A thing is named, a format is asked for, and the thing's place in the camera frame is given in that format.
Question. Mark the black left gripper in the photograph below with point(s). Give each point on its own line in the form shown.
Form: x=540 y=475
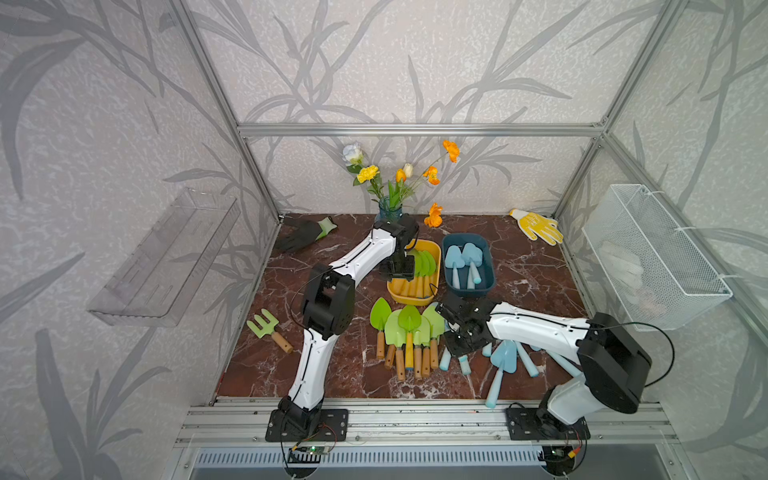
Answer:
x=408 y=273

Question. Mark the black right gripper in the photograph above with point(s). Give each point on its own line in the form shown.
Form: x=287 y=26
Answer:
x=455 y=352

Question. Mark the blue plastic shovel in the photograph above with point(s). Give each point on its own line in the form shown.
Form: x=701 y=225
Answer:
x=566 y=365
x=528 y=364
x=504 y=359
x=473 y=257
x=455 y=262

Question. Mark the light green square shovel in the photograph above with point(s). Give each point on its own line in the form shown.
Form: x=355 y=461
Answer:
x=395 y=339

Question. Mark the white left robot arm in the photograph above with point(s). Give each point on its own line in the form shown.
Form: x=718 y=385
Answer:
x=328 y=303

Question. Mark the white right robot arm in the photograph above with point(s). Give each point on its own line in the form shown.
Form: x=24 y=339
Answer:
x=614 y=367

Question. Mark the yellow storage box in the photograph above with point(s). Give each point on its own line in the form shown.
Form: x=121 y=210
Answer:
x=398 y=288

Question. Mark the dark teal storage box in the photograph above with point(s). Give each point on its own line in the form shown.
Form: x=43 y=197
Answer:
x=486 y=270

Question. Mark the glass flower vase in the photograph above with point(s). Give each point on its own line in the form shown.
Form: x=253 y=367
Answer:
x=388 y=212

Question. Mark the artificial flower bouquet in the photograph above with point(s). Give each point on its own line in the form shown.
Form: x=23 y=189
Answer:
x=405 y=183

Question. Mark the blue shovel pair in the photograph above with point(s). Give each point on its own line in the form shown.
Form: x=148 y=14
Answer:
x=445 y=360
x=464 y=365

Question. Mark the blue plastic shovel front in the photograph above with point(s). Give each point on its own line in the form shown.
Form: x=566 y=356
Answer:
x=504 y=359

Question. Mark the black green work glove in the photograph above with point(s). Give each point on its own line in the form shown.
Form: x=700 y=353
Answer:
x=303 y=233

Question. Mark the yellow dotted work glove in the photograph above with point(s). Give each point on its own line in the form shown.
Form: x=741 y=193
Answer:
x=538 y=227

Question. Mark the light green shovel wooden handle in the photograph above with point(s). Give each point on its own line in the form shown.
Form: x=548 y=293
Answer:
x=422 y=351

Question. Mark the green pointed shovel yellow handle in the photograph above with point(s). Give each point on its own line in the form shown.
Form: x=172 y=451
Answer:
x=410 y=320

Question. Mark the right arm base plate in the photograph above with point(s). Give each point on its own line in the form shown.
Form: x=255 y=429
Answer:
x=535 y=424

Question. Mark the green rake wooden handle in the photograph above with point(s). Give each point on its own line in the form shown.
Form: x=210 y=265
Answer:
x=266 y=325

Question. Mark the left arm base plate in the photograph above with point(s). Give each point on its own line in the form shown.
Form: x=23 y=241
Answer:
x=317 y=425

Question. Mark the white wire mesh basket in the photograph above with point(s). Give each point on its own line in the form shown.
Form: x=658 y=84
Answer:
x=660 y=276

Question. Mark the clear plastic wall shelf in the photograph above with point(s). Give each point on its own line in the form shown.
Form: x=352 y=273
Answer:
x=158 y=281

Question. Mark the aluminium frame rail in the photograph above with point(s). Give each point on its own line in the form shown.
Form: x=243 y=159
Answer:
x=243 y=422

